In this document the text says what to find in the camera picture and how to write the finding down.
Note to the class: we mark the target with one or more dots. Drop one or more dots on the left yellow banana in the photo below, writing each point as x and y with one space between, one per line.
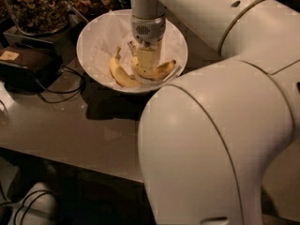
118 73

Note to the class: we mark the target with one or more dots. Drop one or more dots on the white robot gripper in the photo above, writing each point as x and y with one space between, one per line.
148 30

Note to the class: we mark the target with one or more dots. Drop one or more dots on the white paper napkin liner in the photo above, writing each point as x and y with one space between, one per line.
135 54

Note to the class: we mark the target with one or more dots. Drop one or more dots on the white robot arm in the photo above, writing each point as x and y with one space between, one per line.
207 137

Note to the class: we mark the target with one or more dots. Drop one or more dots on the white bowl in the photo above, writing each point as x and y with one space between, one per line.
98 40

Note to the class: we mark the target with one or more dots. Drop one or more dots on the spotted yellow banana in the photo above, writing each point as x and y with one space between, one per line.
159 73

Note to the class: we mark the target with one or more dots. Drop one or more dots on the black device with label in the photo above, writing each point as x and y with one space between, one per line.
24 69

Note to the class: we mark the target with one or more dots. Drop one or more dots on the glass jar of nuts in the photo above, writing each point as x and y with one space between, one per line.
38 17

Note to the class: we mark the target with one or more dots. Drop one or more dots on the dark metal stand box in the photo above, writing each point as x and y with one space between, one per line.
62 43

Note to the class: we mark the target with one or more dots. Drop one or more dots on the white chair seat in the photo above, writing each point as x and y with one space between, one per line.
27 195

